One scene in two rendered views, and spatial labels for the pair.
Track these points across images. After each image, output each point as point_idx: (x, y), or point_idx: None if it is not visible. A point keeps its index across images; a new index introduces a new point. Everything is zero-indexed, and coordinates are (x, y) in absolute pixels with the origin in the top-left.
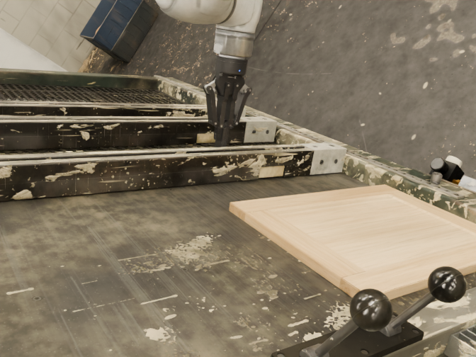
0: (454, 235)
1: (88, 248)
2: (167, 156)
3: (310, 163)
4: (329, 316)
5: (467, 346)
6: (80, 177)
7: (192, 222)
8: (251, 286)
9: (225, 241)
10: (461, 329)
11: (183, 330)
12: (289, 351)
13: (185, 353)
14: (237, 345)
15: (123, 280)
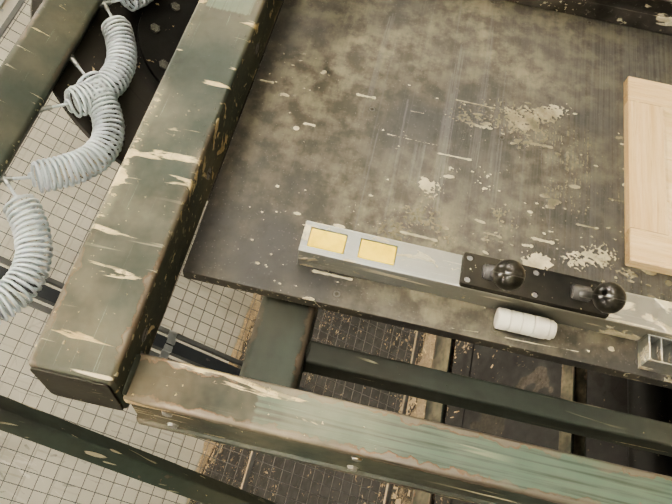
0: None
1: (442, 75)
2: None
3: None
4: (576, 251)
5: (648, 350)
6: None
7: (564, 83)
8: (541, 185)
9: (572, 124)
10: (667, 337)
11: (447, 193)
12: (478, 258)
13: (432, 211)
14: (474, 227)
15: (443, 123)
